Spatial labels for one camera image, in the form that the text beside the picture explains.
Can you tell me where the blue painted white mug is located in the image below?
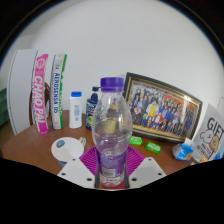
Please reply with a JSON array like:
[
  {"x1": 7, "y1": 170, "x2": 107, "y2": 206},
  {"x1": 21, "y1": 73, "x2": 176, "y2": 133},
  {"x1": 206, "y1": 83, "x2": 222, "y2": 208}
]
[{"x1": 50, "y1": 136, "x2": 87, "y2": 168}]

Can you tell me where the white blue-capped lotion bottle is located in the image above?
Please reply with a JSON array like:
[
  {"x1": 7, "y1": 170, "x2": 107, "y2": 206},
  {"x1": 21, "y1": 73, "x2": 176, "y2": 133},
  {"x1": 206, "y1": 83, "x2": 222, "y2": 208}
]
[{"x1": 68, "y1": 91, "x2": 83, "y2": 130}]

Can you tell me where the framed group photo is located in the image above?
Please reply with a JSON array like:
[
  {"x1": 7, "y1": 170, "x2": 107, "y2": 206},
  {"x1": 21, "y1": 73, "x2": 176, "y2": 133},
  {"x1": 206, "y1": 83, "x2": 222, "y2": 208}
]
[{"x1": 123, "y1": 71, "x2": 204, "y2": 144}]

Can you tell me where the dark blue pump bottle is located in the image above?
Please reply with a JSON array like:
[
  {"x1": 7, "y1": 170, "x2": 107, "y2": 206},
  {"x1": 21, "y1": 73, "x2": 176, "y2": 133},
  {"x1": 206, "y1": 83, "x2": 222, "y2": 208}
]
[{"x1": 85, "y1": 86, "x2": 101, "y2": 131}]

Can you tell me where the white flat panel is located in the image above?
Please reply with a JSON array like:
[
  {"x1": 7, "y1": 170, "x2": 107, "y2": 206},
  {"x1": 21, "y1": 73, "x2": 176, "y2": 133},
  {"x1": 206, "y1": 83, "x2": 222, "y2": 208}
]
[{"x1": 7, "y1": 49, "x2": 39, "y2": 136}]

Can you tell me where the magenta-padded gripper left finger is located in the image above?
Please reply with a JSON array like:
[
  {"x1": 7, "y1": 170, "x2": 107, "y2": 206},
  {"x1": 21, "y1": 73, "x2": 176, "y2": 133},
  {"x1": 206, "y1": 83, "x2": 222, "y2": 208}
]
[{"x1": 56, "y1": 146, "x2": 100, "y2": 189}]

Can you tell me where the clear purple-capped water bottle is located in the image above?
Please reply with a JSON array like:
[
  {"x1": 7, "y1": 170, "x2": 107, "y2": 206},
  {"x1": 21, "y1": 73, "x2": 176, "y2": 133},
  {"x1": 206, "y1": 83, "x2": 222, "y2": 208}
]
[{"x1": 91, "y1": 77, "x2": 134, "y2": 188}]

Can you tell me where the pink shuttlecock tube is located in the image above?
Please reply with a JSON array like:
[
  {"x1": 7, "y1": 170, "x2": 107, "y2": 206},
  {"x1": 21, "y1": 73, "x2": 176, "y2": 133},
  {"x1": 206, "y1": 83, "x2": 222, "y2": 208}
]
[{"x1": 30, "y1": 53, "x2": 50, "y2": 135}]

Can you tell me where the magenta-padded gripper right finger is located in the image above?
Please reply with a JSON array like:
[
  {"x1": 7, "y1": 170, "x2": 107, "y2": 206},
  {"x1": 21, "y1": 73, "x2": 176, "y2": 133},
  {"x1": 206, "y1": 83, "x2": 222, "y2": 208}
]
[{"x1": 125, "y1": 146, "x2": 167, "y2": 190}]

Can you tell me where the white paper gift bag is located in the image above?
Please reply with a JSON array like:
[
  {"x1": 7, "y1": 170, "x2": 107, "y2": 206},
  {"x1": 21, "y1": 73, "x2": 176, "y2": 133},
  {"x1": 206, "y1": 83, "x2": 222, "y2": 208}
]
[{"x1": 192, "y1": 96, "x2": 224, "y2": 163}]

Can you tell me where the small green packet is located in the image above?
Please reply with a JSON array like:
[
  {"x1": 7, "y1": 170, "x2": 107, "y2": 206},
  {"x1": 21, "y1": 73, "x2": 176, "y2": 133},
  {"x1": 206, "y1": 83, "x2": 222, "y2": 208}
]
[
  {"x1": 129, "y1": 135, "x2": 144, "y2": 146},
  {"x1": 145, "y1": 141, "x2": 162, "y2": 154}
]

